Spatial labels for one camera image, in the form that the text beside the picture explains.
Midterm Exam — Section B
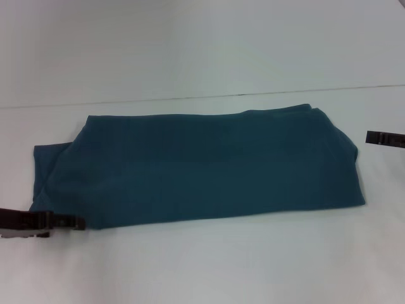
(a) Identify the teal t-shirt with FREE print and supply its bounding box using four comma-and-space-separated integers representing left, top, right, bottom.
33, 103, 368, 231

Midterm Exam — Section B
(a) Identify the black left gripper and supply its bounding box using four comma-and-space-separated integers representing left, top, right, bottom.
0, 207, 87, 239

